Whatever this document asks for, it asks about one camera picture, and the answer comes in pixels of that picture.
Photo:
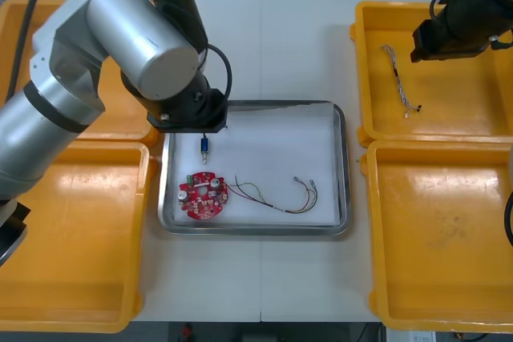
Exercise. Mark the yellow-orange plastic bin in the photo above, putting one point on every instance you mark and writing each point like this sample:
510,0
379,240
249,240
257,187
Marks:
120,113
453,89
80,238
441,238

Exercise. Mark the silver-grey and black right arm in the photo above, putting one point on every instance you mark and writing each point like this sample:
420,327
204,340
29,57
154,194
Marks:
473,9

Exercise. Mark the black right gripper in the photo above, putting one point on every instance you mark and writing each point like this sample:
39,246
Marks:
429,41

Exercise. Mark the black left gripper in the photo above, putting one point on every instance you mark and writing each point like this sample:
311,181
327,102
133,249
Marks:
200,115

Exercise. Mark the steel tray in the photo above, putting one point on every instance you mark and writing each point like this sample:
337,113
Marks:
256,230

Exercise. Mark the silver-grey and black left arm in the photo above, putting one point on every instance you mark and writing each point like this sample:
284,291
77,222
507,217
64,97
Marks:
92,41

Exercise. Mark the round red circuit board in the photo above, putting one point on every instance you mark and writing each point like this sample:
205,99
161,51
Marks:
202,198

